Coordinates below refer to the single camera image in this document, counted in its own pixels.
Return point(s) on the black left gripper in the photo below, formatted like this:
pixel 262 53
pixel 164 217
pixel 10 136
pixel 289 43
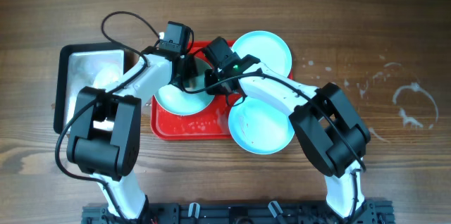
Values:
pixel 190 67

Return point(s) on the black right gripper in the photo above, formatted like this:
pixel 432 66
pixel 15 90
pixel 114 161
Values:
pixel 214 81

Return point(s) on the white plate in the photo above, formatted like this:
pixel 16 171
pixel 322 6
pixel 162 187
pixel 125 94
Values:
pixel 258 127
pixel 268 47
pixel 178 102

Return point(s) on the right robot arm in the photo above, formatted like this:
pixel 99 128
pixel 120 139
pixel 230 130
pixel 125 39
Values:
pixel 330 132

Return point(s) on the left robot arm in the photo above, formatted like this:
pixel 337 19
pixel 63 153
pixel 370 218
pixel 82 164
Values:
pixel 104 132

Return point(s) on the red plastic tray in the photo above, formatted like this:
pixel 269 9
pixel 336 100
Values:
pixel 211 123

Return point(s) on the black soapy water tray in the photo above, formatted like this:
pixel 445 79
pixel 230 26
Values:
pixel 84 65

